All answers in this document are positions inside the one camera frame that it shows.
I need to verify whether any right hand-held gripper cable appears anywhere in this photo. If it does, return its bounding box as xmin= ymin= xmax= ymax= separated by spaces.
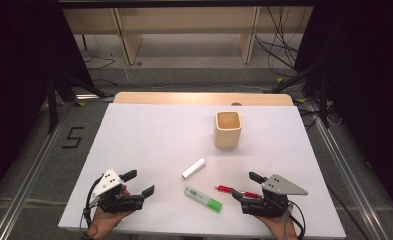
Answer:
xmin=283 ymin=199 xmax=308 ymax=240

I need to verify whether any hand-held gripper cable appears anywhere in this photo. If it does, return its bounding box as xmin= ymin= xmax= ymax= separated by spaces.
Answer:
xmin=80 ymin=173 xmax=105 ymax=239
xmin=283 ymin=199 xmax=308 ymax=240

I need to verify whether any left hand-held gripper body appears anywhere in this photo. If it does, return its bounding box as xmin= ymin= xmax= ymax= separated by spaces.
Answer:
xmin=90 ymin=168 xmax=146 ymax=214

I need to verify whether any aluminium floor rail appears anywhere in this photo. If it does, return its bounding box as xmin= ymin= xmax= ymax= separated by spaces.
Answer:
xmin=308 ymin=103 xmax=390 ymax=240
xmin=0 ymin=109 xmax=75 ymax=240

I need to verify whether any green highlighter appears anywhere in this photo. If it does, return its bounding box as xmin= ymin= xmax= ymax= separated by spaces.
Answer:
xmin=183 ymin=186 xmax=224 ymax=213

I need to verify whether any dark curtain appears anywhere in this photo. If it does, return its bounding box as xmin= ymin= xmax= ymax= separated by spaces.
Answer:
xmin=0 ymin=0 xmax=95 ymax=208
xmin=295 ymin=0 xmax=393 ymax=221

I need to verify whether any white plastic tube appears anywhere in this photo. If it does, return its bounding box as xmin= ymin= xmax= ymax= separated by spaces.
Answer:
xmin=181 ymin=157 xmax=207 ymax=180

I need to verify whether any left hand-held gripper cable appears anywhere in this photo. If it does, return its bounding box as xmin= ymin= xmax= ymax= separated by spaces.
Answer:
xmin=80 ymin=173 xmax=105 ymax=239

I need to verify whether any light wooden bench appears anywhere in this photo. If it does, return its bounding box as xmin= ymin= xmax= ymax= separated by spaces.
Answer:
xmin=62 ymin=6 xmax=315 ymax=66

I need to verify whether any beige square pen holder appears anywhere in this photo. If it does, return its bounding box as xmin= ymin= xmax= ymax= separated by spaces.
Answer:
xmin=213 ymin=110 xmax=243 ymax=150

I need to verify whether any black floor cable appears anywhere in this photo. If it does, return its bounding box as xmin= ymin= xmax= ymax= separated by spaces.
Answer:
xmin=83 ymin=55 xmax=117 ymax=71
xmin=327 ymin=184 xmax=372 ymax=240

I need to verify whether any wooden table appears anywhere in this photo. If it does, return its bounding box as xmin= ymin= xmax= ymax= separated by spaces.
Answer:
xmin=113 ymin=92 xmax=295 ymax=107

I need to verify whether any bundle of black cables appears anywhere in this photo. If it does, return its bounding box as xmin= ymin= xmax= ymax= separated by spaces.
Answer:
xmin=254 ymin=6 xmax=305 ymax=73

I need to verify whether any black metal stand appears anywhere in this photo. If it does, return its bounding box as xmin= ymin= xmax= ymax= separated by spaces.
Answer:
xmin=263 ymin=59 xmax=332 ymax=129
xmin=45 ymin=71 xmax=110 ymax=134

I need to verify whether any red pen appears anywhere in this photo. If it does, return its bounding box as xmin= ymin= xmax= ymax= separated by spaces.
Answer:
xmin=215 ymin=185 xmax=262 ymax=199

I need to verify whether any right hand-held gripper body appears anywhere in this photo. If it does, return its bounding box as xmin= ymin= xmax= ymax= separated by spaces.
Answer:
xmin=239 ymin=173 xmax=309 ymax=219

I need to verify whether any person's left hand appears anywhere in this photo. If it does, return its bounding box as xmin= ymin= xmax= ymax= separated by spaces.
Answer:
xmin=86 ymin=185 xmax=133 ymax=240

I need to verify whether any person's right hand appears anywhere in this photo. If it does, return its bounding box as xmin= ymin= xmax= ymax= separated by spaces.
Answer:
xmin=255 ymin=214 xmax=300 ymax=240

